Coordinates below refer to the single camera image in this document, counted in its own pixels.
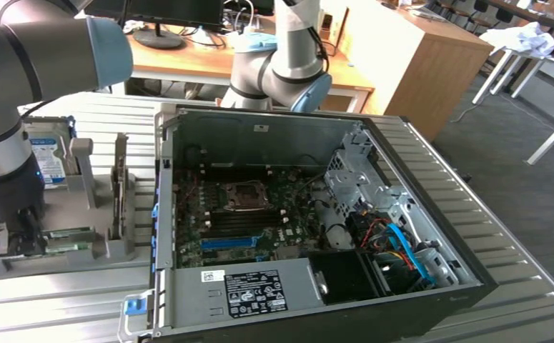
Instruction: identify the wooden desk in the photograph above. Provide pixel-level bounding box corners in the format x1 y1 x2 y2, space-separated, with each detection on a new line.
122 14 378 112

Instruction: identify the black fan shroud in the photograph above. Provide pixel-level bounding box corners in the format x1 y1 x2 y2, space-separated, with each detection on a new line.
306 249 398 305

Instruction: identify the wooden cabinet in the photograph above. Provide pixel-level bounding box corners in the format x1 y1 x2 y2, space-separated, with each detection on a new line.
319 1 496 142

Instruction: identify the red wire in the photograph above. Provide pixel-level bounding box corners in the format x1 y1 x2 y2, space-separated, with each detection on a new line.
360 217 398 248

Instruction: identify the blue flat wire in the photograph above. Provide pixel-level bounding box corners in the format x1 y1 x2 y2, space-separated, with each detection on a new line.
385 222 438 287

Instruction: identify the grey parts rack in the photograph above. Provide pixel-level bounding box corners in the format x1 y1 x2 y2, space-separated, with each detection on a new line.
0 132 141 277

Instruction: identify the black RAM slot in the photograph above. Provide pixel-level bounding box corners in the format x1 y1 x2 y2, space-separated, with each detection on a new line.
210 211 286 218
210 216 286 223
210 226 289 234
210 221 287 229

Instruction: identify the white crumpled cloth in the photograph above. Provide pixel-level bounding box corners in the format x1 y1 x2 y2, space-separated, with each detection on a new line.
478 21 554 59

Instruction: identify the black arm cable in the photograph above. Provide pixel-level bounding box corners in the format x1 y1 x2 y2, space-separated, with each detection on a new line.
303 24 336 76

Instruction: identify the metal disk bay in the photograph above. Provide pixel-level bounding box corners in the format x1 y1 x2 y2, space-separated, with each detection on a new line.
322 121 474 289

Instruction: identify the white table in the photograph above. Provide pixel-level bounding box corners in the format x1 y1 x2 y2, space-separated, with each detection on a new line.
470 45 554 166

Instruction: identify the hard disk blue label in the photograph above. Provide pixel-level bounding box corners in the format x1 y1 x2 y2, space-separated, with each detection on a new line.
22 116 79 191

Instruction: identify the CPU socket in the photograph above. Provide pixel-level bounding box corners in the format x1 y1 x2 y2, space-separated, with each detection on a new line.
221 181 269 212

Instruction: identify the blue case latch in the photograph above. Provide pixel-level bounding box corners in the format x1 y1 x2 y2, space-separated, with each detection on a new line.
122 297 147 317

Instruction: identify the graphics card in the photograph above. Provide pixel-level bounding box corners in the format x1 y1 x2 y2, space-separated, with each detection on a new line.
108 134 133 241

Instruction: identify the blue expansion slot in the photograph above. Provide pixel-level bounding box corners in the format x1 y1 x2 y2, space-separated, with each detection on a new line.
201 237 255 250

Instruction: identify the black PC case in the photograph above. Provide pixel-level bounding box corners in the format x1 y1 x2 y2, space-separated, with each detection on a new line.
118 102 500 343

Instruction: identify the green motherboard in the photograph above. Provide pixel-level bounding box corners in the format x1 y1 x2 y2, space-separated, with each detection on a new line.
173 166 329 269

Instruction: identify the grey power supply with label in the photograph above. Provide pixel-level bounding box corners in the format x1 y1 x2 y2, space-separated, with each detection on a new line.
169 258 329 328

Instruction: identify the dark table with chairs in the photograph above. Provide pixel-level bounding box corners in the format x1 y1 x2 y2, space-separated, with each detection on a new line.
434 0 554 36

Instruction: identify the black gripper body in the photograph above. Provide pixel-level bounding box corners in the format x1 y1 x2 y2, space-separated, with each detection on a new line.
0 159 48 234

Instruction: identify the black monitor with stand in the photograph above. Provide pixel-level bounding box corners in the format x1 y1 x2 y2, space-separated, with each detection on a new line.
122 0 226 50

